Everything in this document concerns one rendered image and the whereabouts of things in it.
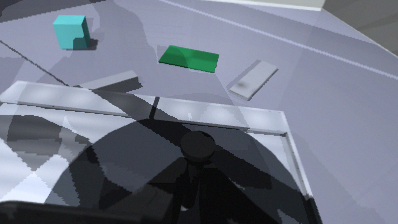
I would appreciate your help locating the teal block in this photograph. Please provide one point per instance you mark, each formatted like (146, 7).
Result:
(72, 31)

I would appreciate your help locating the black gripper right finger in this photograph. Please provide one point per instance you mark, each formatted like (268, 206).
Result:
(222, 202)

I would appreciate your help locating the grey round disc with center hole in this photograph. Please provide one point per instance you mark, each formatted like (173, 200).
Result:
(124, 160)

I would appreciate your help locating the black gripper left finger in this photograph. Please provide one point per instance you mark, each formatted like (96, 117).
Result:
(159, 201)

